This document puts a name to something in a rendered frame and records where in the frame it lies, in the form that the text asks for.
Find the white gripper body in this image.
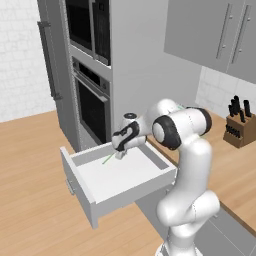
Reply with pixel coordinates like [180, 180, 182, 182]
[114, 149, 129, 161]

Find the thin green straw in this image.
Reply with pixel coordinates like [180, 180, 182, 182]
[101, 153, 117, 166]

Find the open white drawer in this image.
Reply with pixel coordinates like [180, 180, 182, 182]
[59, 141, 179, 231]

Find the grey fridge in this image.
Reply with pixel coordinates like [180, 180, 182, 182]
[36, 0, 82, 151]

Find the grey tall oven cabinet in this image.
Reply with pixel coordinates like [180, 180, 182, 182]
[59, 0, 203, 152]

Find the brown wooden knife block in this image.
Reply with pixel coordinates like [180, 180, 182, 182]
[222, 112, 256, 149]

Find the black built-in microwave oven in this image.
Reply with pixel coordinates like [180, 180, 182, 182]
[64, 0, 112, 67]

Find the grey base cabinet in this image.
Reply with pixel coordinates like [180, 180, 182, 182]
[134, 189, 256, 256]

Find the grey drawer handle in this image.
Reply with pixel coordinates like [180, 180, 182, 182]
[65, 178, 76, 196]

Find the grey oven handle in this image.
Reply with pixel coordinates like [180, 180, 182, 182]
[72, 70, 110, 103]

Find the grey fridge handle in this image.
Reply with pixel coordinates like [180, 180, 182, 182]
[37, 21, 64, 101]

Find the grey wall cupboard door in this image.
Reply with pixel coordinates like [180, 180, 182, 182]
[226, 0, 256, 85]
[163, 0, 246, 74]

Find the grey cupboard bar handle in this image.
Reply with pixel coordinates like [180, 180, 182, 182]
[215, 2, 235, 61]
[231, 3, 253, 65]

